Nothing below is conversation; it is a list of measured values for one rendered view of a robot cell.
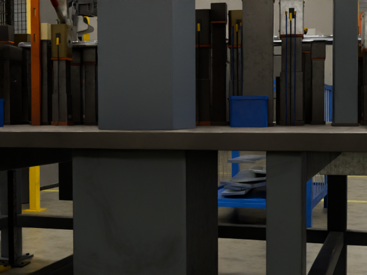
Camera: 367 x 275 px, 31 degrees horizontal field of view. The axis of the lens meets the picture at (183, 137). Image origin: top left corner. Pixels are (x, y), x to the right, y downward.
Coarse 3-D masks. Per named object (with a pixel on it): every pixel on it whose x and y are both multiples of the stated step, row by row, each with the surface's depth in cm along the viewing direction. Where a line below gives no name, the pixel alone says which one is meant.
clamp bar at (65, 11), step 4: (60, 0) 230; (64, 0) 230; (60, 4) 230; (64, 4) 230; (68, 4) 232; (60, 8) 230; (64, 8) 230; (68, 8) 232; (64, 12) 230; (68, 12) 232; (68, 16) 232
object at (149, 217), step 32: (96, 160) 161; (128, 160) 159; (160, 160) 156; (192, 160) 159; (96, 192) 162; (128, 192) 159; (160, 192) 156; (192, 192) 159; (96, 224) 162; (128, 224) 159; (160, 224) 157; (192, 224) 159; (96, 256) 162; (128, 256) 160; (160, 256) 157; (192, 256) 160
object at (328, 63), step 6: (312, 30) 982; (330, 48) 1128; (330, 54) 1128; (330, 60) 1129; (324, 66) 1067; (330, 66) 1130; (324, 72) 1068; (330, 72) 1130; (324, 78) 1068; (330, 78) 1131; (330, 84) 1132
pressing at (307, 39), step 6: (306, 36) 223; (312, 36) 222; (318, 36) 222; (324, 36) 222; (330, 36) 221; (360, 36) 220; (24, 42) 239; (30, 42) 239; (72, 42) 236; (78, 42) 235; (84, 42) 235; (90, 42) 235; (96, 42) 234; (276, 42) 239; (306, 42) 240; (330, 42) 238; (360, 42) 237; (24, 48) 248
